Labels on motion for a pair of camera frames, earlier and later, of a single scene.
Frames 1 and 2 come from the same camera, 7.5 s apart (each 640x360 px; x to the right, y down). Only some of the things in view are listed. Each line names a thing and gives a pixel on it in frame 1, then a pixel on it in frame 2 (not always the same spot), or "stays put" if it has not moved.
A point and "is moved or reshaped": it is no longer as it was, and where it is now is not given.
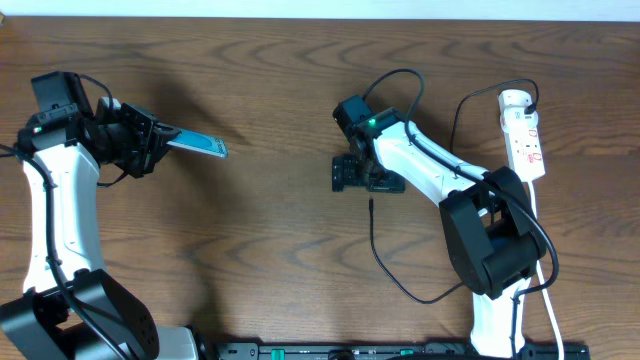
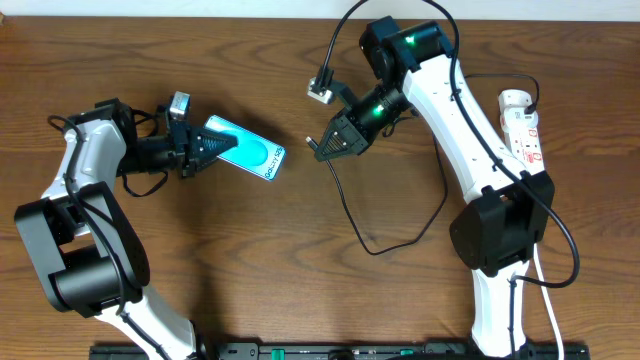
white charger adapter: x=514 y=118 stays put
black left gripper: x=141 y=140 → x=185 y=146
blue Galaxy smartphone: x=201 y=142 is moved or reshaped
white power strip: x=524 y=147 stays put
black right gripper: x=342 y=175 → x=349 y=130
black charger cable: x=390 y=268 → x=445 y=169
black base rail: x=403 y=350 stays put
